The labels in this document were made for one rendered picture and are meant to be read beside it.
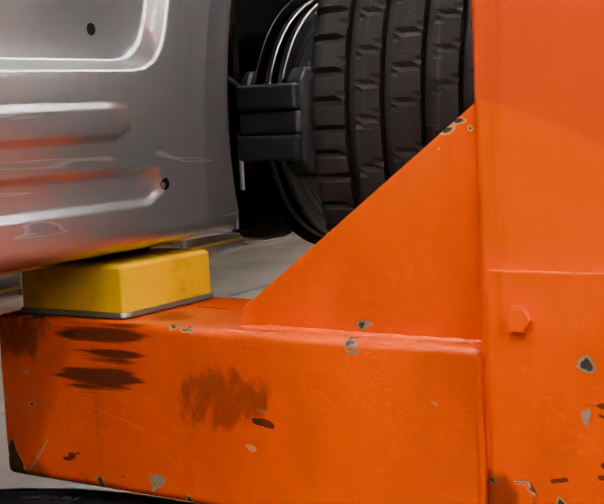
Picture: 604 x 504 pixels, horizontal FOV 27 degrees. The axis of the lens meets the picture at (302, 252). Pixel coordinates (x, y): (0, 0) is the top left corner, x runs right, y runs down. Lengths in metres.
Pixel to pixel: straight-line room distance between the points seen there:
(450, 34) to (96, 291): 0.41
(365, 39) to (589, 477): 0.51
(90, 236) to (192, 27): 0.25
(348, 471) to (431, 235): 0.21
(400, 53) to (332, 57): 0.08
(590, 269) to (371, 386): 0.21
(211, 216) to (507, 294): 0.42
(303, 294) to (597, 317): 0.27
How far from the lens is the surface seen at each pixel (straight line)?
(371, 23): 1.24
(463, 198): 0.96
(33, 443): 1.26
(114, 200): 1.15
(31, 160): 1.07
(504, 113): 0.92
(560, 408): 0.93
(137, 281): 1.17
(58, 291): 1.22
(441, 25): 1.20
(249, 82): 1.56
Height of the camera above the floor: 0.86
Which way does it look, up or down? 6 degrees down
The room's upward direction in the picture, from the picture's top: 3 degrees counter-clockwise
